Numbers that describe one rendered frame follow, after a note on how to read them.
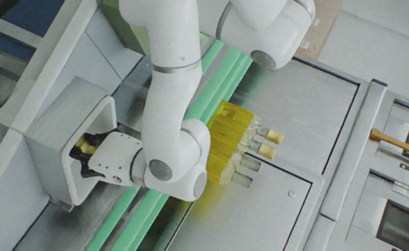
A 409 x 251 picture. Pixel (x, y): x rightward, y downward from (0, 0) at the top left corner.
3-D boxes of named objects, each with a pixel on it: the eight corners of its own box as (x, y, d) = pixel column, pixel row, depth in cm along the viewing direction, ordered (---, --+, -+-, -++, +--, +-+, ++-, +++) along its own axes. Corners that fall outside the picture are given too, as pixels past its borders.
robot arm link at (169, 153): (167, 47, 91) (177, 148, 102) (125, 74, 82) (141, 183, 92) (209, 52, 88) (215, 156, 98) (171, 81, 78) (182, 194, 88)
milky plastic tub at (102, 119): (44, 192, 114) (77, 210, 112) (24, 136, 96) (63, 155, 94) (88, 137, 123) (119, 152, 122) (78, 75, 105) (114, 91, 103)
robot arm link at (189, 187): (191, 144, 88) (216, 119, 96) (140, 129, 93) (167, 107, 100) (192, 212, 96) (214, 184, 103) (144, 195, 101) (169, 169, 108)
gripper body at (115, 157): (136, 197, 102) (92, 181, 107) (161, 160, 108) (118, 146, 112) (127, 174, 97) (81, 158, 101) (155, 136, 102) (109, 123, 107)
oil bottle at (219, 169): (157, 155, 138) (228, 189, 134) (157, 143, 134) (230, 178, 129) (166, 139, 141) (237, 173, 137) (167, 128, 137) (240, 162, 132)
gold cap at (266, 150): (256, 156, 140) (270, 162, 139) (258, 149, 137) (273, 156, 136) (260, 146, 141) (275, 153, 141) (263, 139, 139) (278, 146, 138)
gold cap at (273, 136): (266, 133, 140) (281, 140, 139) (271, 125, 142) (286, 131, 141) (263, 141, 143) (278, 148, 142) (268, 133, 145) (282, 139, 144)
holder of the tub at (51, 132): (47, 202, 118) (75, 217, 117) (24, 134, 96) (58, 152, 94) (88, 148, 128) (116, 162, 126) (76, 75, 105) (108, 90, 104)
